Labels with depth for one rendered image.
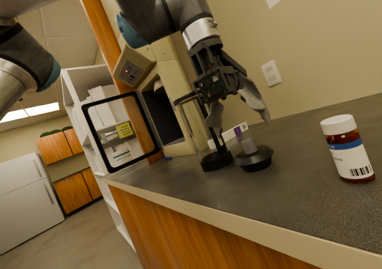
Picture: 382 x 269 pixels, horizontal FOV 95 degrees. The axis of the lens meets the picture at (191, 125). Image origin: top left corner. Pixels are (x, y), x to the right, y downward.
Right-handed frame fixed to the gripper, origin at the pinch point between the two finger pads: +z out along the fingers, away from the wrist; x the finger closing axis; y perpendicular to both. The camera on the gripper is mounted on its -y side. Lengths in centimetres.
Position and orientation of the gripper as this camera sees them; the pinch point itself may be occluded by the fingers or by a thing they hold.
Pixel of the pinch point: (243, 129)
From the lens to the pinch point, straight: 42.4
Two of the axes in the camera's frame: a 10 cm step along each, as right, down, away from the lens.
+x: 7.3, -2.8, -6.2
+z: 3.8, 9.2, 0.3
